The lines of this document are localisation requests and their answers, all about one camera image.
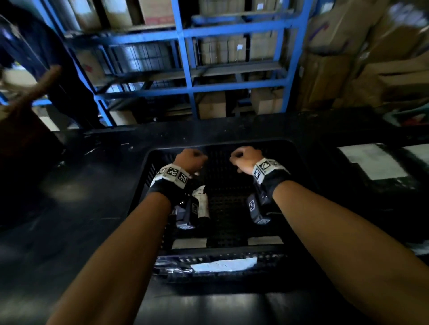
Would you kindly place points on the blue metal shelving rack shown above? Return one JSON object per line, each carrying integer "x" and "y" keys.
{"x": 182, "y": 50}

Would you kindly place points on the person's right forearm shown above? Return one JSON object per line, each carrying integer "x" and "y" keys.
{"x": 352, "y": 254}

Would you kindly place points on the stack of small brown cartons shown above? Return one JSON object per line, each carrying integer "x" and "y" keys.
{"x": 223, "y": 50}

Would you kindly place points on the person's right hand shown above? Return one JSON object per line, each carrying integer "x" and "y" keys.
{"x": 246, "y": 159}

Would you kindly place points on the person's left forearm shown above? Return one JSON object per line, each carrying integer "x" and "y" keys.
{"x": 114, "y": 268}

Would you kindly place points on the pile of large cardboard boxes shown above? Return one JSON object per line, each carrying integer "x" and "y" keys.
{"x": 325, "y": 77}

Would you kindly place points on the cardboard box with diamond mark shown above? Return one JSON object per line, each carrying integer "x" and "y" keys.
{"x": 26, "y": 134}

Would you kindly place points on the bundle of white packets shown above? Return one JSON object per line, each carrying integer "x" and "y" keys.
{"x": 405, "y": 13}

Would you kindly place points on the black wristband with marker tags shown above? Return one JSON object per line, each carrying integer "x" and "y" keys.
{"x": 269, "y": 174}
{"x": 171, "y": 179}

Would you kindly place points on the person's left hand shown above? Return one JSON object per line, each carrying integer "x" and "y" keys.
{"x": 191, "y": 160}

